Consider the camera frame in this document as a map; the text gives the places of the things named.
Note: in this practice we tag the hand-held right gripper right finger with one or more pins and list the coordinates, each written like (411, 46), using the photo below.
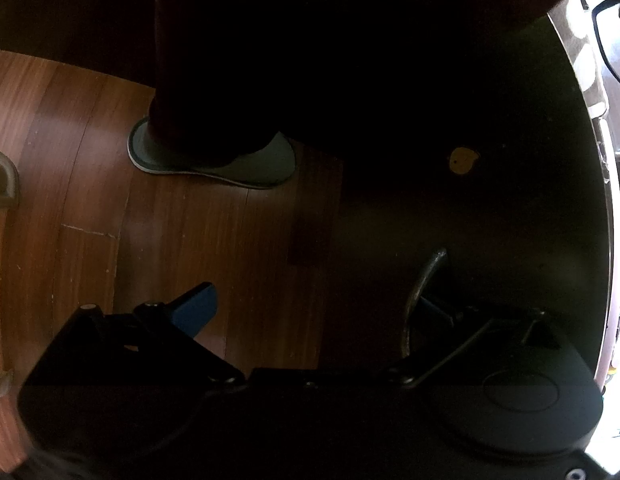
(432, 306)

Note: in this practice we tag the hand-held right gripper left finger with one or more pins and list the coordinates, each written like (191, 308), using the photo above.
(194, 310)

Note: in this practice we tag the yellow round sticker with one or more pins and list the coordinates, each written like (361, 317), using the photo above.
(464, 161)

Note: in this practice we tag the grey slipper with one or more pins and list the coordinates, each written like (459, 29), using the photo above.
(260, 165)

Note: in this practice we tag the person's leg in dark trousers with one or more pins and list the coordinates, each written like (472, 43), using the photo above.
(204, 110)

